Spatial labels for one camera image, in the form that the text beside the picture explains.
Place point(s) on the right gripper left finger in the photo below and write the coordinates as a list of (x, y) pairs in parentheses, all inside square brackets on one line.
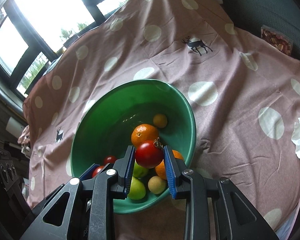
[(84, 209)]

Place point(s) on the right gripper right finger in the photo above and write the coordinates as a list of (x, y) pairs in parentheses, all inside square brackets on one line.
[(234, 215)]

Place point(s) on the yellow green fruit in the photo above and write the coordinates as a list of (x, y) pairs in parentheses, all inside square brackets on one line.
[(137, 189)]

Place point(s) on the green lime fruit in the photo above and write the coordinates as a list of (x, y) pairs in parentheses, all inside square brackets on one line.
[(139, 171)]

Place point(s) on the tan round fruit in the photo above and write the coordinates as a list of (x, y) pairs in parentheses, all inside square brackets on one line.
[(156, 185), (160, 120)]

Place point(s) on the green plastic bowl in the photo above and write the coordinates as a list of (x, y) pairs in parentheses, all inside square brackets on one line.
[(107, 127)]

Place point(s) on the red cherry tomato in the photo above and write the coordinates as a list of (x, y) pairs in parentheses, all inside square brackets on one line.
[(149, 154)]

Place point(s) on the orange mandarin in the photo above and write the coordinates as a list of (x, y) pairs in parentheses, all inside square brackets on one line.
[(143, 133), (161, 170)]

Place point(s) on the pink crumpled cloth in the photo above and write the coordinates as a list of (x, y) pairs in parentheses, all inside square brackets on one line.
[(24, 141)]

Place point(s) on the pink polka dot cloth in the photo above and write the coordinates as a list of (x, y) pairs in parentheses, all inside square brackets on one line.
[(244, 93)]

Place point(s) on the snack packet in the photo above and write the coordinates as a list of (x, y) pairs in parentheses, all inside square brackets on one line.
[(277, 39)]

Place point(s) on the window frame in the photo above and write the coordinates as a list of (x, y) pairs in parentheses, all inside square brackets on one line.
[(34, 33)]

